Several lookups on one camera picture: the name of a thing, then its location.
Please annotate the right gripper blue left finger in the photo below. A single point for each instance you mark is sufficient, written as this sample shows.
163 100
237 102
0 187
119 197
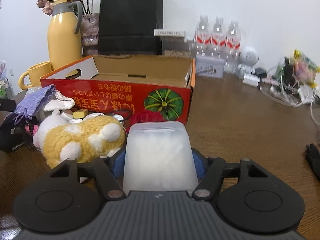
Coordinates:
117 163

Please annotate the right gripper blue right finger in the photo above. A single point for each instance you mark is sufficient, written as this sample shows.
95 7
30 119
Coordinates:
201 163

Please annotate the translucent white plastic box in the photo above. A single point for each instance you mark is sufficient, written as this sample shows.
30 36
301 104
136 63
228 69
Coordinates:
159 158

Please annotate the white earphone case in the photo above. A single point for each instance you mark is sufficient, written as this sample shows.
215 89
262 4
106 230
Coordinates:
119 117

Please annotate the yellow white plush toy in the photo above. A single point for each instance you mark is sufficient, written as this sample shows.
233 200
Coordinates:
59 139

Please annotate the small yellow block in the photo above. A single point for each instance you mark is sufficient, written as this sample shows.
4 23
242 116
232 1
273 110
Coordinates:
80 114

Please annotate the white cloth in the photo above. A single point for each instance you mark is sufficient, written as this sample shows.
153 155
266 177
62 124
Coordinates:
58 102

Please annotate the purple cloth pouch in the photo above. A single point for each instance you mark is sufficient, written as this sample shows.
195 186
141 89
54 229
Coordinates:
33 102

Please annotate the dark navy pouch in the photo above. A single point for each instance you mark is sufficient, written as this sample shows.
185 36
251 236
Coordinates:
16 131

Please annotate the red cardboard pumpkin box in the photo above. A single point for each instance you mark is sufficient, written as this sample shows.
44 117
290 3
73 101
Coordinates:
136 83

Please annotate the white charger adapter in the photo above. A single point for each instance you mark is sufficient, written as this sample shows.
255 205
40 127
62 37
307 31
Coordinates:
251 80

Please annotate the small printed tin box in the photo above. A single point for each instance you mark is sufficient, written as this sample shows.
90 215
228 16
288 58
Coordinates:
209 66

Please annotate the white robot figurine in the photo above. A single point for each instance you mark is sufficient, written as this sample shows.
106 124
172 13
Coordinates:
248 57

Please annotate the jar of sunflower seeds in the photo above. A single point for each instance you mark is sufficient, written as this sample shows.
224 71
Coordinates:
178 49

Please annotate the right water bottle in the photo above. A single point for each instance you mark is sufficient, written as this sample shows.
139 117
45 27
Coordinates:
232 46

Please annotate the water bottle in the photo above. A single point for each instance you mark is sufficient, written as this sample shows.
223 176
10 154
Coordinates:
232 46
202 36
218 38

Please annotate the middle water bottle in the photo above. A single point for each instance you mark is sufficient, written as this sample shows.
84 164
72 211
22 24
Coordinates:
218 38

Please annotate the left water bottle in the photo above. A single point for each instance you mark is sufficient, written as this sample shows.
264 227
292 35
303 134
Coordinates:
202 36

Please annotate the yellow ceramic mug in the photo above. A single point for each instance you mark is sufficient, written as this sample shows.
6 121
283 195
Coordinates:
34 73

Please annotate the white flat carton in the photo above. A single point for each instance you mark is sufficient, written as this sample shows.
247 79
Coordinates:
172 35

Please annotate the yellow thermos jug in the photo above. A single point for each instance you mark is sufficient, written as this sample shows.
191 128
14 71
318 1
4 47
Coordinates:
64 38

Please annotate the colourful snack packet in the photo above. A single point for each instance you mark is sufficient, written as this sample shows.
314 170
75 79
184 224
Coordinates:
300 67

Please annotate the pink textured vase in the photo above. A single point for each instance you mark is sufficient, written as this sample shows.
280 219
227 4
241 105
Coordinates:
90 34

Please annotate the black paper shopping bag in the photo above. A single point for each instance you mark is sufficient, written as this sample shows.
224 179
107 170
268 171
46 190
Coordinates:
127 27

